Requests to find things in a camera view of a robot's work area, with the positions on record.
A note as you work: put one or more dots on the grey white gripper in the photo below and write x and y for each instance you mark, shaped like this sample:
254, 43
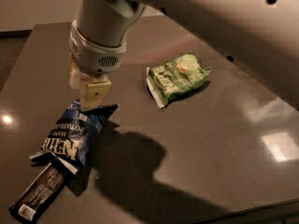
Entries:
94, 57

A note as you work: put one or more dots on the blue chip bag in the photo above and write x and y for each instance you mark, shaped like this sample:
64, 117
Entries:
71, 138

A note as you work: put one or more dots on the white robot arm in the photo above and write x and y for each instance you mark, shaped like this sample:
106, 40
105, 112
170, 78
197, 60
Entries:
259, 36

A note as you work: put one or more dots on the green chip bag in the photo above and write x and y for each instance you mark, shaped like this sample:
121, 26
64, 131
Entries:
169, 81

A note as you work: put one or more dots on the black rxbar chocolate bar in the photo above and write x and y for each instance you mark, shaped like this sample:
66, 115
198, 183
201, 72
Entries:
39, 195

